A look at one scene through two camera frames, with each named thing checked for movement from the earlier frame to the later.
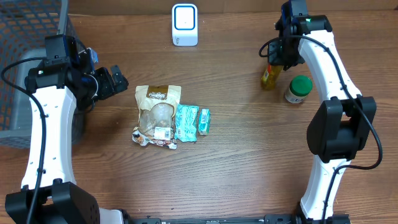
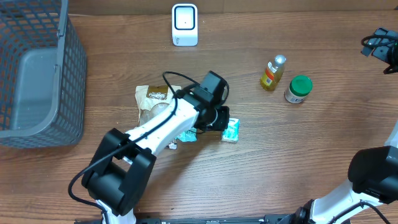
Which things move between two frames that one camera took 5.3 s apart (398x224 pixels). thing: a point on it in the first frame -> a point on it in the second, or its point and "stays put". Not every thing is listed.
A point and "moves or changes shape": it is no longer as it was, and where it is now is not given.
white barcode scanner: (185, 25) stays put
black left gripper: (109, 88) -> (224, 111)
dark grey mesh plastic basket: (23, 25) stays put
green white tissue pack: (204, 122) moves or changes shape
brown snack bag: (157, 106) stays put
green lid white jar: (300, 87) stays put
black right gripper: (277, 54) -> (377, 42)
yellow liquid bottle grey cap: (270, 77) stays put
